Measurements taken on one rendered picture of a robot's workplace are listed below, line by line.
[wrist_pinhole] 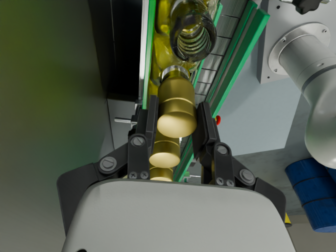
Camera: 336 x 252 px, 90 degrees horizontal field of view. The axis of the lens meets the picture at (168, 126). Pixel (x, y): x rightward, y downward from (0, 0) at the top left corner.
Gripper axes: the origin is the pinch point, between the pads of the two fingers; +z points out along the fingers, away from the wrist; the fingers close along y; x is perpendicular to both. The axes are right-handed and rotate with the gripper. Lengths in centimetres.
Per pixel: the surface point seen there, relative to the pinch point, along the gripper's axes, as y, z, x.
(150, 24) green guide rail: -3.8, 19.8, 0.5
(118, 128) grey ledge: -12.5, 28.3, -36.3
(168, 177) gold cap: 1.0, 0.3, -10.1
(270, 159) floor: 202, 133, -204
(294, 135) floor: 195, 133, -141
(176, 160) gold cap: 1.1, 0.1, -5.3
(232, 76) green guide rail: 12.6, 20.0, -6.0
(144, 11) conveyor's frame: -5.5, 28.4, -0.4
